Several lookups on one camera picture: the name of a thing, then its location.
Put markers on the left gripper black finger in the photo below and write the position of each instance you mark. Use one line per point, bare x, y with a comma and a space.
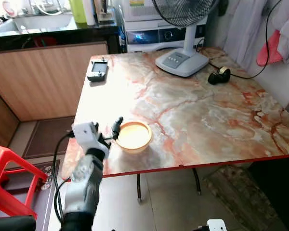
96, 129
117, 126

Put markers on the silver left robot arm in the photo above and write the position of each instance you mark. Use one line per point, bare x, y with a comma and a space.
84, 185

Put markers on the orange plastic bowl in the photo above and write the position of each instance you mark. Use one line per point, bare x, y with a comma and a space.
133, 136

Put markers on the brown door mat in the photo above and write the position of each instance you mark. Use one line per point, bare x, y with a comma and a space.
48, 137

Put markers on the black metal table leg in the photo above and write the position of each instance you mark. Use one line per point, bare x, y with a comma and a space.
197, 182
138, 188

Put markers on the small grey digital scale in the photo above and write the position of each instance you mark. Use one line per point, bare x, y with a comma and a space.
97, 70

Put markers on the dark floral rug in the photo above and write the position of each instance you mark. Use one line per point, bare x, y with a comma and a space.
50, 174

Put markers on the wooden kitchen cabinet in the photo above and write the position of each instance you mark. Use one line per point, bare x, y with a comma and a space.
43, 82

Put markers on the white desk fan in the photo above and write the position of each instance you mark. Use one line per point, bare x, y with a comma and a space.
183, 60

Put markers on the white washing machine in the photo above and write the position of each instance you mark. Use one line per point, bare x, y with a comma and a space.
149, 36

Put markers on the red plastic stool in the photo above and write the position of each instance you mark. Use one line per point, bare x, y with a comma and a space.
5, 159

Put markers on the black kitchen counter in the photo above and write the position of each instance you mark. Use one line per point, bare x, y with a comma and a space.
62, 33

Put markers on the red basin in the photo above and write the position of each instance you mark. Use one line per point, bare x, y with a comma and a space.
44, 42

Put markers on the black and gold tape roll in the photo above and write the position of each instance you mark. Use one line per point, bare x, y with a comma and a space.
214, 78

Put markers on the white bottle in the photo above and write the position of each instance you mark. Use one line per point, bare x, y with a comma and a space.
89, 12

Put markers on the steel kitchen sink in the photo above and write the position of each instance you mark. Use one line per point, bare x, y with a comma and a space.
43, 21

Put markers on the green bottle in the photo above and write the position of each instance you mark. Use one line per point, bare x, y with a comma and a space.
77, 10

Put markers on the black robot torso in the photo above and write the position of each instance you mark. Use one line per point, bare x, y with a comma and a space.
9, 224

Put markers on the pink cloth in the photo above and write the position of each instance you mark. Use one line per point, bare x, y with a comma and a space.
269, 53

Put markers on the rough wooden log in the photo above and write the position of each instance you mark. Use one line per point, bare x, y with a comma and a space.
241, 197

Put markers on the white hanging cloth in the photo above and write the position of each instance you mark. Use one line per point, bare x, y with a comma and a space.
245, 29

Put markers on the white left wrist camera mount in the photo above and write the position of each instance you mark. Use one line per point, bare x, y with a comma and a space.
85, 133

